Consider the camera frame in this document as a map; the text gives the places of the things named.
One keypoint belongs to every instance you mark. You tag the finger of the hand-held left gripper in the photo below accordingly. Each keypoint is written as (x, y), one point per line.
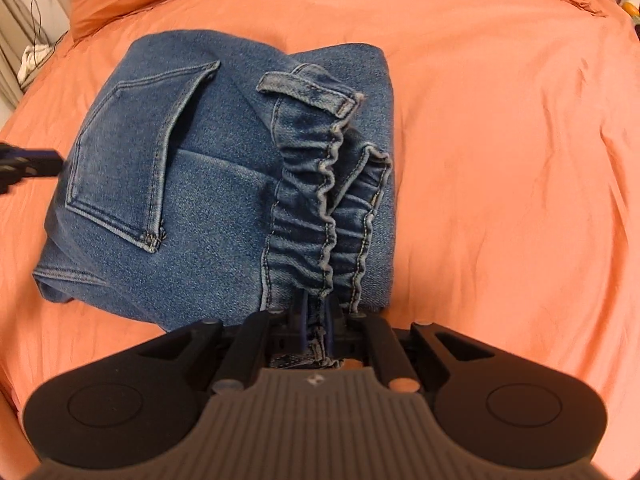
(46, 162)

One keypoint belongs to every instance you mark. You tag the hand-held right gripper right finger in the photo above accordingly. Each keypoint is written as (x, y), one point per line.
(328, 327)

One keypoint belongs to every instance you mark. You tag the blue denim pants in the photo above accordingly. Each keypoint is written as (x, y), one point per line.
(215, 210)

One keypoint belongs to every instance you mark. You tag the orange fruit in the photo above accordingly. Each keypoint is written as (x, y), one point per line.
(632, 10)

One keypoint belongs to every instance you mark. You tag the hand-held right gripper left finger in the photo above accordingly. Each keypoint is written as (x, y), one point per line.
(302, 327)

